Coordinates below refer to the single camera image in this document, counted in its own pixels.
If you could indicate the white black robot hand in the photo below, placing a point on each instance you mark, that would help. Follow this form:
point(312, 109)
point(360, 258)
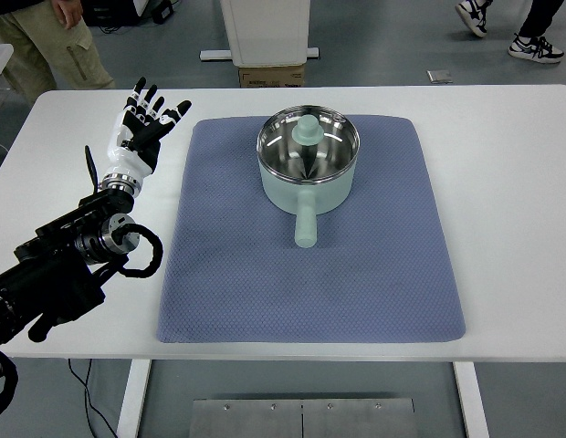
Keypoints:
point(128, 157)

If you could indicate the glass lid with green knob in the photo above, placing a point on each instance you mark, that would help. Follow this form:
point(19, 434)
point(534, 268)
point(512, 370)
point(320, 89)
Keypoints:
point(306, 132)

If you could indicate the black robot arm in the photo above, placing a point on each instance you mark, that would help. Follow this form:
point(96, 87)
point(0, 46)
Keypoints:
point(59, 264)

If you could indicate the black and white equipment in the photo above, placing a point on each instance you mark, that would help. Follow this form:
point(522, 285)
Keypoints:
point(128, 18)

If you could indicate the person in beige trousers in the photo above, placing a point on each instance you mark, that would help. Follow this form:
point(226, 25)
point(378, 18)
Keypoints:
point(36, 45)

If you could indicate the small black box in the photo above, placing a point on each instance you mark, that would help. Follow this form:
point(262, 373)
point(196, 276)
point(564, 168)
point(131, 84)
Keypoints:
point(163, 11)

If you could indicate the brown cardboard box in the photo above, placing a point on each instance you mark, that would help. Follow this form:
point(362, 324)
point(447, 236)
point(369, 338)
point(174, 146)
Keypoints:
point(271, 76)

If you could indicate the blue textured mat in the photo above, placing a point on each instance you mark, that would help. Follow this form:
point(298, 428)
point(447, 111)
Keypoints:
point(310, 292)

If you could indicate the white table leg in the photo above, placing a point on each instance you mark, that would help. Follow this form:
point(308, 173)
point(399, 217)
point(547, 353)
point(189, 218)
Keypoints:
point(132, 397)
point(472, 401)

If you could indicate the small grey floor plate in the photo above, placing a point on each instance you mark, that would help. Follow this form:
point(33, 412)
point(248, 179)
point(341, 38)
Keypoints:
point(439, 76)

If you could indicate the person in black trousers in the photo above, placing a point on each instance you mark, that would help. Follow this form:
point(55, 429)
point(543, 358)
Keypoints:
point(536, 48)

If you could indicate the white pedestal with base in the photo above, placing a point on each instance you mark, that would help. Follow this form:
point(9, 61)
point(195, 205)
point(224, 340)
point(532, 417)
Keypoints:
point(265, 32)

